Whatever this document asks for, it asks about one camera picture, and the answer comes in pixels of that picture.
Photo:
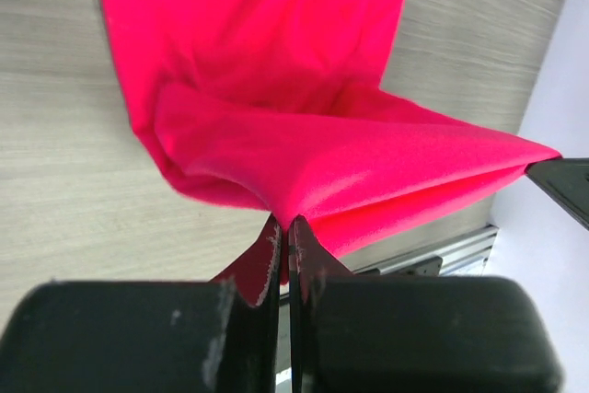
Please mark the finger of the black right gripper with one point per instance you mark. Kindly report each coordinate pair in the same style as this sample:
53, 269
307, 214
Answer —
565, 181

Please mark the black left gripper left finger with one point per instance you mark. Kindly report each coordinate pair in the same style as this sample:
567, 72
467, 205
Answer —
245, 358

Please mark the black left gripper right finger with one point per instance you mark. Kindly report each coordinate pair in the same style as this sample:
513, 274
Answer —
322, 322

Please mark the magenta red t-shirt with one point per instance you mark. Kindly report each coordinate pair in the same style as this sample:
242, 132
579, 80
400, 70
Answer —
276, 105

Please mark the aluminium table edge rail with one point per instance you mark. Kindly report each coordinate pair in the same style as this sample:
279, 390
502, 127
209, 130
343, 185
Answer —
464, 255

